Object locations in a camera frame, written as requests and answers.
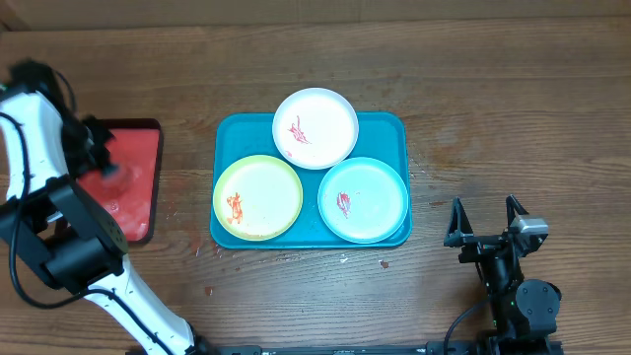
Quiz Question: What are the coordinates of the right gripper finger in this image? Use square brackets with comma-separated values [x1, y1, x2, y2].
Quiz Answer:
[444, 197, 474, 247]
[506, 194, 528, 230]

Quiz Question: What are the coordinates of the white plate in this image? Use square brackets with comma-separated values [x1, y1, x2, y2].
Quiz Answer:
[272, 88, 359, 170]

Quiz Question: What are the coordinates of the yellow-green plate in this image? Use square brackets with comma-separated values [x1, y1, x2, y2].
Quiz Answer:
[212, 155, 304, 242]

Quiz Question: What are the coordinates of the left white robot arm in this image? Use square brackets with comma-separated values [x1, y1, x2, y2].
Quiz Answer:
[1, 59, 217, 354]

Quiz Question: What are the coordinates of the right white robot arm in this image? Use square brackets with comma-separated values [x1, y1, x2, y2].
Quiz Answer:
[441, 195, 563, 354]

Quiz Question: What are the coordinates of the dark tray with red liquid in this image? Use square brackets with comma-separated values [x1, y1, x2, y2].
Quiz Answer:
[78, 118, 164, 244]

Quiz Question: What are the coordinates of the teal plastic tray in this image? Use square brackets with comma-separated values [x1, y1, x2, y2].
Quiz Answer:
[209, 111, 410, 249]

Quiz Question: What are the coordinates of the light blue plate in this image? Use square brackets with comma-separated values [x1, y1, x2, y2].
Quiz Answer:
[317, 157, 409, 245]

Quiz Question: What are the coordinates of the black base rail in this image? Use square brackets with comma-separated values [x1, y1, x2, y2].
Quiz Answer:
[125, 340, 564, 355]

